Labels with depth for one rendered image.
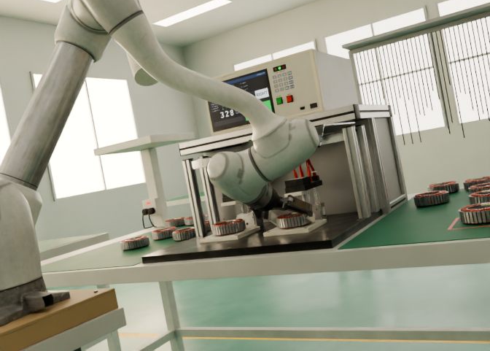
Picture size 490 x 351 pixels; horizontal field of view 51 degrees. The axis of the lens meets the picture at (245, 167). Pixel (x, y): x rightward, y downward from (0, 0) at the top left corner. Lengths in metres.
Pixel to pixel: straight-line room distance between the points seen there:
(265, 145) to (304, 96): 0.48
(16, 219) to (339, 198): 1.08
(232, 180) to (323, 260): 0.30
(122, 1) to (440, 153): 6.97
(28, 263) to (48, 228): 5.77
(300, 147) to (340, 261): 0.29
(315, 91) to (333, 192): 0.36
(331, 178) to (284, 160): 0.57
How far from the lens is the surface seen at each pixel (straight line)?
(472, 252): 1.22
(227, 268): 1.45
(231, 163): 1.27
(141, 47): 1.29
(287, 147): 1.25
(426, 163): 8.01
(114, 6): 1.29
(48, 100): 1.37
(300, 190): 1.64
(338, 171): 1.80
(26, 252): 1.13
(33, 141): 1.35
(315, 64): 1.70
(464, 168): 7.94
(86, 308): 1.12
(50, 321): 1.07
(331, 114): 1.64
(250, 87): 1.79
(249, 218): 1.83
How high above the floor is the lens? 1.00
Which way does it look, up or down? level
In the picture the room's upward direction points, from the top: 11 degrees counter-clockwise
